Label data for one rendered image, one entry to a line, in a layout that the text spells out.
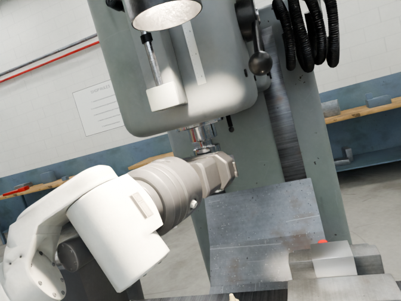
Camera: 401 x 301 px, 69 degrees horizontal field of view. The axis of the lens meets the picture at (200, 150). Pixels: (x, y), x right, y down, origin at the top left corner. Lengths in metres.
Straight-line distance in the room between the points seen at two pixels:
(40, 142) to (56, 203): 6.34
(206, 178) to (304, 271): 0.28
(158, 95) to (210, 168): 0.13
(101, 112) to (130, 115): 5.23
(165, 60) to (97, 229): 0.21
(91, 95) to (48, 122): 1.14
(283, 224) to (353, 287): 0.39
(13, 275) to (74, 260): 0.06
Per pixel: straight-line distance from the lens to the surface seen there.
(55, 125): 6.33
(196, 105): 0.41
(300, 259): 0.59
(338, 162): 4.25
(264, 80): 0.59
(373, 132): 4.86
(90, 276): 0.69
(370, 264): 0.60
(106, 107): 5.61
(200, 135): 0.48
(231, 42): 0.42
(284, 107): 0.85
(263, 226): 0.88
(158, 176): 0.35
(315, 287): 0.52
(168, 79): 0.38
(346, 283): 0.52
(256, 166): 0.88
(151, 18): 0.35
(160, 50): 0.39
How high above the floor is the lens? 1.32
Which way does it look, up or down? 6 degrees down
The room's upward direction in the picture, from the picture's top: 15 degrees counter-clockwise
